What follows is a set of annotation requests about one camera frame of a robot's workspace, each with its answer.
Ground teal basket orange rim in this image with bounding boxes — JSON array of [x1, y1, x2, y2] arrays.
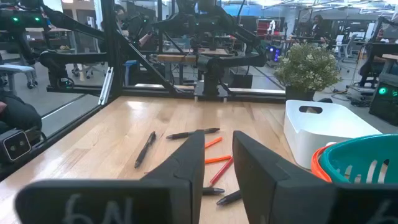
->
[[310, 133, 398, 185]]

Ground white wheeled bench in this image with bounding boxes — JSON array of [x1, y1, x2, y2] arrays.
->
[[0, 63, 38, 90]]

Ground black aluminium table frame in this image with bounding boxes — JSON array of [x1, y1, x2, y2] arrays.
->
[[0, 0, 287, 181]]

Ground wooden workbench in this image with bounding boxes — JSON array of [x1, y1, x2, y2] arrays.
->
[[157, 53, 198, 63]]

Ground orange pencil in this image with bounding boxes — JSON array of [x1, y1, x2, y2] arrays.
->
[[205, 154, 233, 165], [204, 136, 223, 149]]

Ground potted green plant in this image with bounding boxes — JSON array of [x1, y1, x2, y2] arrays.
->
[[274, 41, 342, 102]]

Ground grey depth camera box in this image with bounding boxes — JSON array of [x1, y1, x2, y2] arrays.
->
[[0, 128, 32, 163]]

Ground red pencil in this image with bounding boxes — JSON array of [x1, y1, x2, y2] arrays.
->
[[208, 157, 234, 187]]

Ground white plastic bin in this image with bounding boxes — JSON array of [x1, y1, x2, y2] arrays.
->
[[283, 99, 382, 170]]

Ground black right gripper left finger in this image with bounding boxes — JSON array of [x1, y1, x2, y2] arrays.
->
[[14, 129, 206, 224]]

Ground silver aluminium bracket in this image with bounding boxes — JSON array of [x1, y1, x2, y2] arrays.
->
[[98, 66, 114, 106]]

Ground person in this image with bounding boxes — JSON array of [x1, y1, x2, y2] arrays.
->
[[0, 91, 43, 134], [310, 14, 327, 43], [113, 4, 153, 52]]

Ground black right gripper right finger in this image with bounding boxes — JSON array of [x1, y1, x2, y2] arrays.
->
[[232, 129, 398, 224]]

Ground black computer green lights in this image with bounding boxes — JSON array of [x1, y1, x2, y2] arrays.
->
[[369, 73, 398, 125]]

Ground black retractable pen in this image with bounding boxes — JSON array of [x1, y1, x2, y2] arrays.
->
[[165, 127, 221, 140], [202, 187, 226, 196], [216, 189, 243, 206], [134, 131, 157, 169]]

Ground blue stool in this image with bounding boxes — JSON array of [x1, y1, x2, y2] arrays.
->
[[124, 60, 137, 86]]

